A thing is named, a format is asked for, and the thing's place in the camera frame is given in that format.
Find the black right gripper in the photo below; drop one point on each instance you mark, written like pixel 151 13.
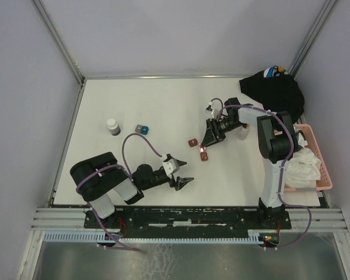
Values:
pixel 212 133

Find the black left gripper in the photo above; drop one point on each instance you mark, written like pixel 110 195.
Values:
pixel 180 182

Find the red Wed pill box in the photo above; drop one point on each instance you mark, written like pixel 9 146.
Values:
pixel 193 142

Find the red Sat pill box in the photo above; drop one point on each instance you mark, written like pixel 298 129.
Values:
pixel 203 153

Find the clear pill bottle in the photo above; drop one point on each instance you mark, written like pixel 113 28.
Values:
pixel 242 132

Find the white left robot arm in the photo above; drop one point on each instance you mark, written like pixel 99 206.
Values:
pixel 97 176

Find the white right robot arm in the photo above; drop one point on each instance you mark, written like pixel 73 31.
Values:
pixel 276 141

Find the teal pill box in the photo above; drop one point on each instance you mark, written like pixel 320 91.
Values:
pixel 144 130

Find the grey pill box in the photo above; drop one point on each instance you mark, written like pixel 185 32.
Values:
pixel 138 128

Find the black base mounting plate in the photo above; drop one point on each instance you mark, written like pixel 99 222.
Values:
pixel 244 218

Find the white capped pill bottle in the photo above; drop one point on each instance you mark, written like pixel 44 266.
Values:
pixel 113 127

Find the black cloth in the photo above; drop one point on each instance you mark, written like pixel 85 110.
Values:
pixel 276 90

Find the white cloth in basket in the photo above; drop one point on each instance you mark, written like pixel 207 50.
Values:
pixel 304 167

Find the pink perforated basket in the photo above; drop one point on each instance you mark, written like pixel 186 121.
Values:
pixel 325 182

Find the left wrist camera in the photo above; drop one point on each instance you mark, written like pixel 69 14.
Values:
pixel 166 167

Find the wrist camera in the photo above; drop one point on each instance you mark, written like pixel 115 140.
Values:
pixel 166 167
pixel 211 111

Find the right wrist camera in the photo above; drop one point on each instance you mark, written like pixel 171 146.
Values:
pixel 211 111

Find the aluminium corner post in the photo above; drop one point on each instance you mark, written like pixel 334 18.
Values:
pixel 311 37
pixel 50 26

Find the left aluminium corner post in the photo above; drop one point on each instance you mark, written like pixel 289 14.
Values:
pixel 50 26

